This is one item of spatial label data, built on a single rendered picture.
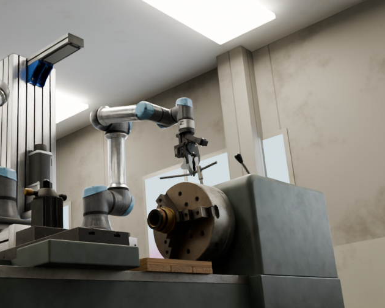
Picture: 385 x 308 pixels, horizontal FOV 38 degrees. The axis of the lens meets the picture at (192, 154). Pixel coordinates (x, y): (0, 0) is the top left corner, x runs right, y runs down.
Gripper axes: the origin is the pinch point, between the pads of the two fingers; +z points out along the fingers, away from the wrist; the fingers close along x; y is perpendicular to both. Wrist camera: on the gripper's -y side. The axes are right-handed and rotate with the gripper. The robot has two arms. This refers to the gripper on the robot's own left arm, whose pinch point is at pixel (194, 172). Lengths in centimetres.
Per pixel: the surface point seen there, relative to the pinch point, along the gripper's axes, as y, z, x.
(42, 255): -32, 46, 97
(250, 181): -33.5, 13.5, 6.8
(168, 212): -15.8, 24.9, 34.4
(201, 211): -25.6, 25.8, 27.4
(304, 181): 84, -56, -246
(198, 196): -21.3, 18.6, 23.5
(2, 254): 6, 39, 86
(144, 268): -29, 47, 60
